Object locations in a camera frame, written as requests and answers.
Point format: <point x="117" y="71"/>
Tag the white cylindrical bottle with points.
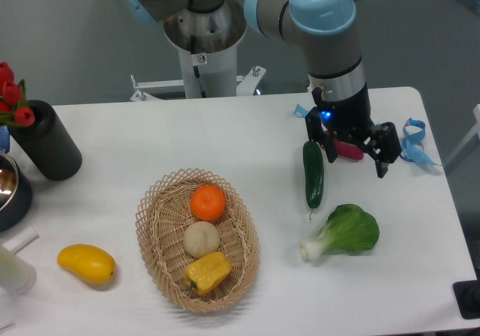
<point x="17" y="275"/>

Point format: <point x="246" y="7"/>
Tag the black metal bowl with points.
<point x="16" y="193"/>

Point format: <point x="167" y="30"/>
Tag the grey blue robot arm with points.
<point x="323" y="30"/>

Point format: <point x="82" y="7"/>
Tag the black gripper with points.
<point x="349" y="120"/>

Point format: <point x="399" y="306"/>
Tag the yellow bell pepper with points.
<point x="206" y="273"/>

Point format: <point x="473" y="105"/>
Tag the yellow mango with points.
<point x="88" y="262"/>

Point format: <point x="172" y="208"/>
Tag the green cucumber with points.
<point x="313" y="174"/>

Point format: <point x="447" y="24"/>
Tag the woven wicker basket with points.
<point x="162" y="217"/>

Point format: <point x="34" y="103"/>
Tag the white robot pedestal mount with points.
<point x="207" y="45"/>

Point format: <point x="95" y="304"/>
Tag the pink red object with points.
<point x="346" y="150"/>

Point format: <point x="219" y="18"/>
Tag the black device at edge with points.
<point x="467" y="298"/>

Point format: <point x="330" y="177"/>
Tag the green bok choy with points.
<point x="348" y="228"/>

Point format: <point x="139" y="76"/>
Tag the black cylindrical vase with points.
<point x="48" y="144"/>

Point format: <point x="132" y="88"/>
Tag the orange tangerine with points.
<point x="208" y="203"/>

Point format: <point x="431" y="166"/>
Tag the white small block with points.
<point x="21" y="239"/>

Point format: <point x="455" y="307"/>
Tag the red artificial tulips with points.
<point x="15" y="109"/>

